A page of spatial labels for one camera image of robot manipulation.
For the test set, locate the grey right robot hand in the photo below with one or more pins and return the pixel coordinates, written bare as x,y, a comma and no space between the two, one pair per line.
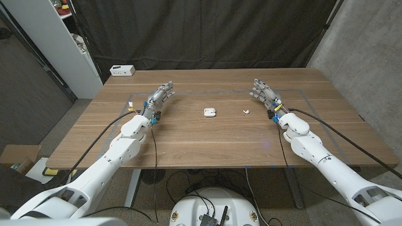
268,95

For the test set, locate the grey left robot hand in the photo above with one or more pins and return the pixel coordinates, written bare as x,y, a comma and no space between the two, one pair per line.
155,100

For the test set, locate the white airpods case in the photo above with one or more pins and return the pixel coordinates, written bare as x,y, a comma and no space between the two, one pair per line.
209,113

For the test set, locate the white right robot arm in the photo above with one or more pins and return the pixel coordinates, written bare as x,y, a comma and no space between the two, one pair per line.
329,169

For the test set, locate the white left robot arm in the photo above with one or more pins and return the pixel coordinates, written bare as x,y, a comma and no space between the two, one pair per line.
94,175

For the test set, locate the white power strip box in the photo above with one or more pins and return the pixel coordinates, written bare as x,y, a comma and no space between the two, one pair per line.
122,70

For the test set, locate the round black fan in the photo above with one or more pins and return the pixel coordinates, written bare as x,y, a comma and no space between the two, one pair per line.
152,176

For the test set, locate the black curtain backdrop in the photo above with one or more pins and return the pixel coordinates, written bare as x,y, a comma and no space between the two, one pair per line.
204,31

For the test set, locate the white table leg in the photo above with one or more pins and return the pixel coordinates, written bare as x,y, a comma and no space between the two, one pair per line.
133,188

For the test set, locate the grey table leg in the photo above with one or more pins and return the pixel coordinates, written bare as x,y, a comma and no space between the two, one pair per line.
295,191

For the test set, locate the white shelf cabinet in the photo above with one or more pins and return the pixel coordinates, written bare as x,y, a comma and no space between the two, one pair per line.
56,47

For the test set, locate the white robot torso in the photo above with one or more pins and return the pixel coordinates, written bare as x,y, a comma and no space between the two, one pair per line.
194,207

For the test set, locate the yellow flat item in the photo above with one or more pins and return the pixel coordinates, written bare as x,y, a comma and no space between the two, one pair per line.
50,172

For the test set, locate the red bowl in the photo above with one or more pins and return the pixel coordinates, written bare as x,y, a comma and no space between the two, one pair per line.
63,11

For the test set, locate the black antenna module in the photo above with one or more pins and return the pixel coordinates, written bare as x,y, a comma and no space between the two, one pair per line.
208,219

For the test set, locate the brown cardboard box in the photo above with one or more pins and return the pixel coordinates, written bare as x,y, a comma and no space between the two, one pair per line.
15,155

